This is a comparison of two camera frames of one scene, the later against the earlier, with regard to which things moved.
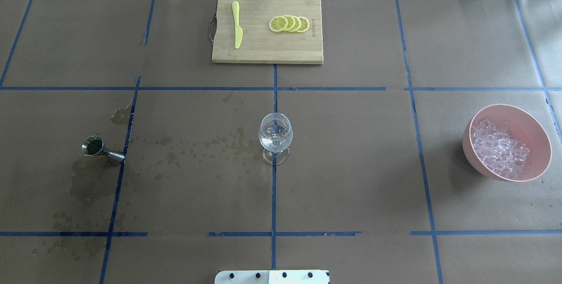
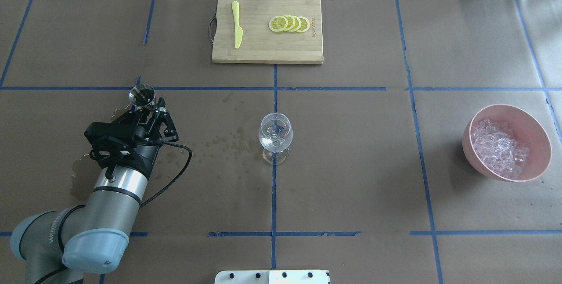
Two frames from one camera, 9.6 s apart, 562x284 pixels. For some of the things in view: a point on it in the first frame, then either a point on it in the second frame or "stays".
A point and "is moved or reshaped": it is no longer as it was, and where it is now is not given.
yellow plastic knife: [239, 32] stays
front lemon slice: [278, 23] stays
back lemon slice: [304, 24] stays
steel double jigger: [93, 145] is moved or reshaped
